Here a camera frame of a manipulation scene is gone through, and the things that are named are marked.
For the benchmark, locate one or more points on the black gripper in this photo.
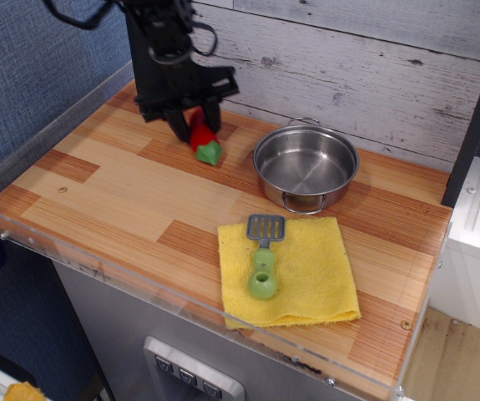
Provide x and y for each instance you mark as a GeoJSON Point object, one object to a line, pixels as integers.
{"type": "Point", "coordinates": [189, 85]}

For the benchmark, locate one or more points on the red toy chili pepper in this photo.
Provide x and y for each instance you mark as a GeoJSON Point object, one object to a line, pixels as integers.
{"type": "Point", "coordinates": [203, 140]}

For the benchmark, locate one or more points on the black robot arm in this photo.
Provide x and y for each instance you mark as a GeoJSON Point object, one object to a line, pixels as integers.
{"type": "Point", "coordinates": [169, 32]}

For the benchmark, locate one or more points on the stainless steel pot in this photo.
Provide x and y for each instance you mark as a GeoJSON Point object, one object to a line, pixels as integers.
{"type": "Point", "coordinates": [305, 167]}

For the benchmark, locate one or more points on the green grey toy spatula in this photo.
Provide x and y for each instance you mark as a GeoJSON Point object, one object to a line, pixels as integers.
{"type": "Point", "coordinates": [265, 229]}

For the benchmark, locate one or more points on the yellow cloth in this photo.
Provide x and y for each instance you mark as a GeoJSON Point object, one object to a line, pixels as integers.
{"type": "Point", "coordinates": [313, 274]}

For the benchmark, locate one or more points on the clear acrylic guard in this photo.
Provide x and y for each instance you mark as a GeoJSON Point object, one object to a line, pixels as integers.
{"type": "Point", "coordinates": [97, 187]}

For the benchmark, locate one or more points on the grey toy cabinet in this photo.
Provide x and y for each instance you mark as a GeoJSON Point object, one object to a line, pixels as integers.
{"type": "Point", "coordinates": [271, 364]}

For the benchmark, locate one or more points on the silver button panel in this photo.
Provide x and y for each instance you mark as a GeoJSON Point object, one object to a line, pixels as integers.
{"type": "Point", "coordinates": [215, 385]}

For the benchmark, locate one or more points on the white metal box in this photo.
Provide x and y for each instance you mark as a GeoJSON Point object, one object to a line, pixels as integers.
{"type": "Point", "coordinates": [455, 288]}

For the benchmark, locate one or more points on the dark left frame post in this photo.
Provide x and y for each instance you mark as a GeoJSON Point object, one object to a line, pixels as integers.
{"type": "Point", "coordinates": [150, 79]}

